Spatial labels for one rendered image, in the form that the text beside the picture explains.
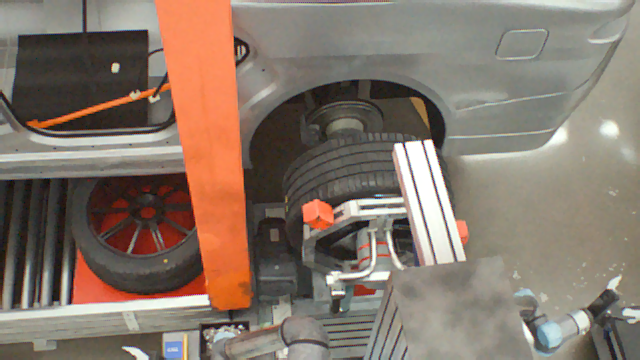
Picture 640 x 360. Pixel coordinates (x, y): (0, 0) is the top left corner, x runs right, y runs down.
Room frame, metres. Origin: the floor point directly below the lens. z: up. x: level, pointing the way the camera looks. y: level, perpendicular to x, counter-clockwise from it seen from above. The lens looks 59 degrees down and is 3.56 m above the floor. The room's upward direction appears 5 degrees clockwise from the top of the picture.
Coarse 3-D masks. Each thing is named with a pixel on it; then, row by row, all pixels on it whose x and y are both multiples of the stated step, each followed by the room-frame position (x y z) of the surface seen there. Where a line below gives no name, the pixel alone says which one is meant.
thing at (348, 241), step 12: (336, 204) 1.41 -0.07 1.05; (348, 228) 1.44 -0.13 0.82; (360, 228) 1.46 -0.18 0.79; (396, 228) 1.55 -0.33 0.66; (408, 228) 1.49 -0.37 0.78; (324, 240) 1.45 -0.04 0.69; (336, 240) 1.44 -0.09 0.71; (348, 240) 1.49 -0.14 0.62; (336, 252) 1.42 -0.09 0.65; (348, 252) 1.43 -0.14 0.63
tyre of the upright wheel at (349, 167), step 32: (320, 160) 1.56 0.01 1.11; (352, 160) 1.53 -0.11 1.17; (384, 160) 1.54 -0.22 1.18; (288, 192) 1.50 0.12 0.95; (320, 192) 1.43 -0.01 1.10; (352, 192) 1.42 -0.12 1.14; (384, 192) 1.44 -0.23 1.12; (448, 192) 1.52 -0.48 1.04; (288, 224) 1.39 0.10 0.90; (352, 256) 1.43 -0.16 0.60
